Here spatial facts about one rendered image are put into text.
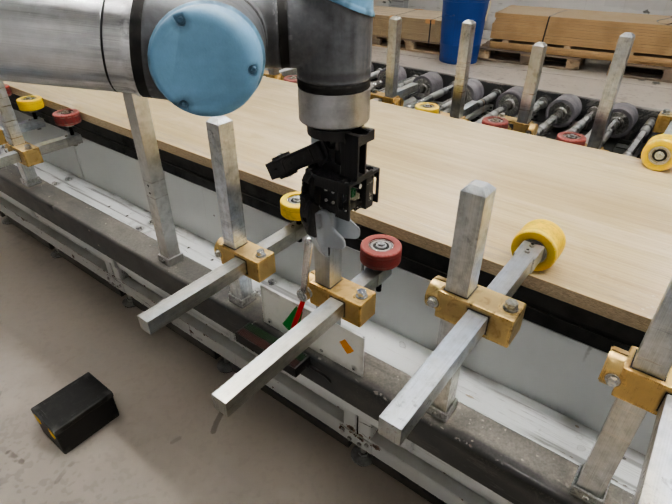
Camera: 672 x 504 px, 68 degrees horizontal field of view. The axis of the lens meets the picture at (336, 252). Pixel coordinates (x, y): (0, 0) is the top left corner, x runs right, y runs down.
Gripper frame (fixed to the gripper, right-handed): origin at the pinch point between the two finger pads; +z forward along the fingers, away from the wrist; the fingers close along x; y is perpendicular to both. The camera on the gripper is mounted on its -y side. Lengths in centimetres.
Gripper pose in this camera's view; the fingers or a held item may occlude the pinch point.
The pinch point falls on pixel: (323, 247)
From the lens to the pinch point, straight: 75.7
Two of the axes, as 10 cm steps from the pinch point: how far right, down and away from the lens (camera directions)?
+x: 6.1, -4.4, 6.6
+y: 7.9, 3.4, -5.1
